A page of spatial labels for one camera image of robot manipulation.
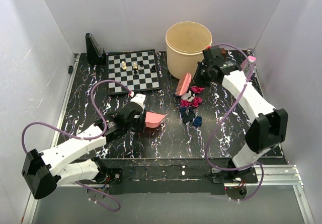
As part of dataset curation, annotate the pink plastic dustpan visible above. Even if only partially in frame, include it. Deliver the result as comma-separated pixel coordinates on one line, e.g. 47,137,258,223
145,112,166,128

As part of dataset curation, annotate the pink hand brush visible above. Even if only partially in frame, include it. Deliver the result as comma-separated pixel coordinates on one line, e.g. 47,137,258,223
175,73,192,96

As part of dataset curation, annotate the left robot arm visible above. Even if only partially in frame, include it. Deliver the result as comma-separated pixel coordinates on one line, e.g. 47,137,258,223
22,104,146,199

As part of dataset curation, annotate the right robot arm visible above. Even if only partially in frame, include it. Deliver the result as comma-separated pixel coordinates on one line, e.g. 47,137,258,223
193,45,288,183

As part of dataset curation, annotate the magenta paper scrap right edge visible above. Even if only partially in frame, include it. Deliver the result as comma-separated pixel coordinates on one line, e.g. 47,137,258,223
191,87,205,94

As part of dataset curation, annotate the white twisted paper scrap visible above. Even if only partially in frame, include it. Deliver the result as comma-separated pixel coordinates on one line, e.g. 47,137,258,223
181,91,196,102

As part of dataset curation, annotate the magenta paper by bucket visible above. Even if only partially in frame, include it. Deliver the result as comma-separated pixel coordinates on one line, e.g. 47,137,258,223
191,97,203,108

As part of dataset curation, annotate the brown metronome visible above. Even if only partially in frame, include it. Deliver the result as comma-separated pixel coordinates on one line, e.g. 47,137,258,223
220,48,226,59

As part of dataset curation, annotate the beige plastic bucket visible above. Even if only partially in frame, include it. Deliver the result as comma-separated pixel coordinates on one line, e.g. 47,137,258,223
165,21,212,79

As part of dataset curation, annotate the pink metronome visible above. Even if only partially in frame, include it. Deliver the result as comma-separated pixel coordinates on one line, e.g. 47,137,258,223
240,55,256,78

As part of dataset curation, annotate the blue paper scrap front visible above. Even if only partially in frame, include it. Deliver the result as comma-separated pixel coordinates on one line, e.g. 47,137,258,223
193,116,203,128

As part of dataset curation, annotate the black white chessboard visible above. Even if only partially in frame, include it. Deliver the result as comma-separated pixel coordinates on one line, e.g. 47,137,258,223
107,49,160,93

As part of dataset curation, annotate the white chess piece left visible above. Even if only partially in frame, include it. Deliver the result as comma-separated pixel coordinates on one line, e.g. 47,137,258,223
121,61,127,70

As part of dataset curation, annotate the black metronome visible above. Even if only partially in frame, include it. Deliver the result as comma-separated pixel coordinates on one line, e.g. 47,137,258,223
85,33,107,65

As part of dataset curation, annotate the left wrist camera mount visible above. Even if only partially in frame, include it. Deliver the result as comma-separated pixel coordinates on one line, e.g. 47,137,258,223
130,93,146,111

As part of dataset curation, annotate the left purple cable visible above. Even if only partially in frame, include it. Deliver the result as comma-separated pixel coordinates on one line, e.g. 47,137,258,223
21,80,134,212

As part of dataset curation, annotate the purple cable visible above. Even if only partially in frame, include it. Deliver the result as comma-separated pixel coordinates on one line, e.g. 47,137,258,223
21,80,134,212
205,43,265,201

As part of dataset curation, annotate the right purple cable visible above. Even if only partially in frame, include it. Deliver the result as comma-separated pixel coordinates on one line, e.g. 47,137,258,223
205,43,265,201

